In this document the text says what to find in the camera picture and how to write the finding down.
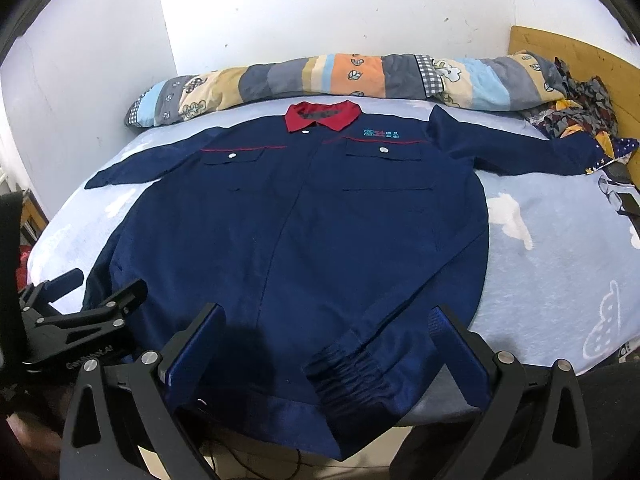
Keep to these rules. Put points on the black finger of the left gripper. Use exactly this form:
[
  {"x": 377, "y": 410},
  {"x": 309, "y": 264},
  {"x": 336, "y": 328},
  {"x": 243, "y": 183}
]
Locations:
[
  {"x": 43, "y": 295},
  {"x": 103, "y": 328}
]

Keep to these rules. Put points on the navy blue work jacket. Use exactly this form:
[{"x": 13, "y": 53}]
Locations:
[{"x": 327, "y": 235}]

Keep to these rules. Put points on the black phone on bed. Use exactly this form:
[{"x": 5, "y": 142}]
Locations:
[{"x": 629, "y": 207}]

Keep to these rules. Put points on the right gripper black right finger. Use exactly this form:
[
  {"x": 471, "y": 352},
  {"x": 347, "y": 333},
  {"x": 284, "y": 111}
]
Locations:
[{"x": 531, "y": 421}]

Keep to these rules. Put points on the eyeglasses on bed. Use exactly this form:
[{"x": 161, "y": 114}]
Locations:
[{"x": 609, "y": 191}]

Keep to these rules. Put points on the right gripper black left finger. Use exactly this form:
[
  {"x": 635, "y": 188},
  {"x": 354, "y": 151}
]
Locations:
[{"x": 115, "y": 407}]

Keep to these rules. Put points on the wooden headboard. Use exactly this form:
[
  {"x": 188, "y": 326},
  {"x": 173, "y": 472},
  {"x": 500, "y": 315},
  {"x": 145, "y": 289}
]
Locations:
[{"x": 584, "y": 61}]

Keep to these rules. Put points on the patchwork rolled quilt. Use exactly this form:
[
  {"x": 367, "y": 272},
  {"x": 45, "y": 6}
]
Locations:
[{"x": 513, "y": 82}]

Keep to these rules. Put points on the light blue cloud bedsheet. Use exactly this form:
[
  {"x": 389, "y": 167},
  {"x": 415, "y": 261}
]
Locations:
[{"x": 563, "y": 267}]

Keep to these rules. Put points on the dark patterned crumpled cloth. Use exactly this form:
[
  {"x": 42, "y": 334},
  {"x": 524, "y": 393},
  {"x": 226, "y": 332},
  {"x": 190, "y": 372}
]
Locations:
[{"x": 586, "y": 106}]

